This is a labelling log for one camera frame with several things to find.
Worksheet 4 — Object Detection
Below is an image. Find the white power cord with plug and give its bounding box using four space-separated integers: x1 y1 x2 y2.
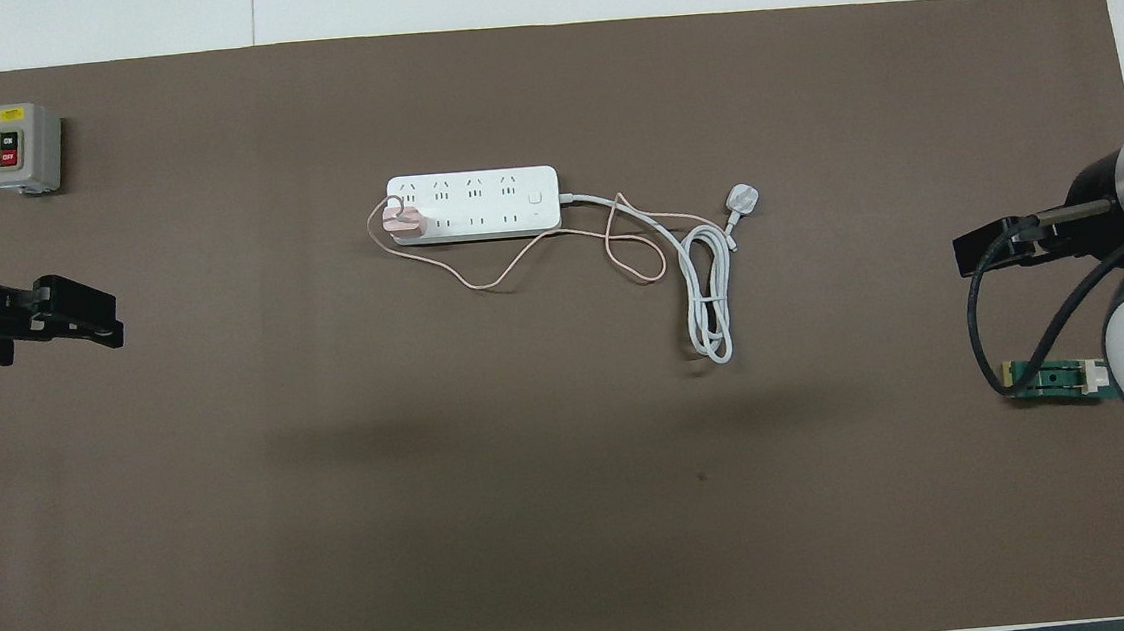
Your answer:
558 177 775 377

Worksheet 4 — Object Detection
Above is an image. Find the pink charger adapter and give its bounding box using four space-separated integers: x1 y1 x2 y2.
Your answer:
385 206 431 243

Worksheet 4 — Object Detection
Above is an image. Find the brown table mat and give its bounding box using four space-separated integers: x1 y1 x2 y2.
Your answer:
0 0 1124 631

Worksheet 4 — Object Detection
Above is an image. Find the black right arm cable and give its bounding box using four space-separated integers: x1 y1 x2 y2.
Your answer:
960 209 1124 396

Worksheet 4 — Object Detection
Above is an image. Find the grey on-off switch box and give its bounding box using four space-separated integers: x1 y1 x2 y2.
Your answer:
0 100 68 198

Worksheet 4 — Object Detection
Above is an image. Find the pink charging cable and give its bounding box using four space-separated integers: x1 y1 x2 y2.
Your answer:
364 170 742 304

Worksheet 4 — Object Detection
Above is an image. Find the white power strip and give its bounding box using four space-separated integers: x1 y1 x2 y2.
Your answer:
385 163 564 248

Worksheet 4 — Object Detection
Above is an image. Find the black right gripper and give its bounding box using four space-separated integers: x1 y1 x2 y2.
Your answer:
946 146 1124 278

